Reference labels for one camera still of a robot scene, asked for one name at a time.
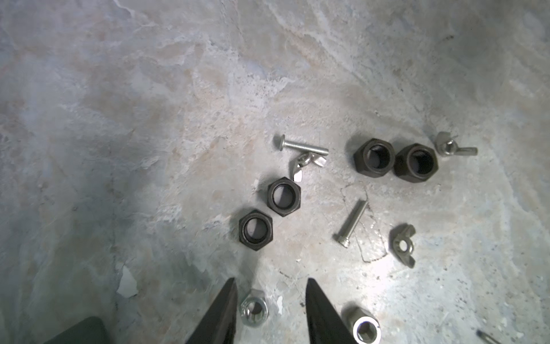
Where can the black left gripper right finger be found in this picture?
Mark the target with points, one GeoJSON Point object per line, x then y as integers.
{"type": "Point", "coordinates": [324, 323]}

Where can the black hex nut lower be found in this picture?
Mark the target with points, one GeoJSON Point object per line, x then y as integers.
{"type": "Point", "coordinates": [256, 230]}

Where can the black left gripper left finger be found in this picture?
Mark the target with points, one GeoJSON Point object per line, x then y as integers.
{"type": "Point", "coordinates": [219, 323]}

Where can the black hex nut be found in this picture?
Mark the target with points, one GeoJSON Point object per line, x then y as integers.
{"type": "Point", "coordinates": [375, 158]}
{"type": "Point", "coordinates": [256, 230]}
{"type": "Point", "coordinates": [416, 163]}
{"type": "Point", "coordinates": [284, 196]}

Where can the silver wing nut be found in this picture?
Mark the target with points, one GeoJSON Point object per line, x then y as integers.
{"type": "Point", "coordinates": [401, 244]}
{"type": "Point", "coordinates": [447, 146]}
{"type": "Point", "coordinates": [304, 160]}

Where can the silver screw with round head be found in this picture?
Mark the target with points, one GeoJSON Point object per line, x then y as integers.
{"type": "Point", "coordinates": [283, 143]}

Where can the silver hex nut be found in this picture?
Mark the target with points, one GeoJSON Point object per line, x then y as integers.
{"type": "Point", "coordinates": [254, 309]}
{"type": "Point", "coordinates": [364, 327]}

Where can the silver long screw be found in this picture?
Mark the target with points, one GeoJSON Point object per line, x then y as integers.
{"type": "Point", "coordinates": [344, 235]}

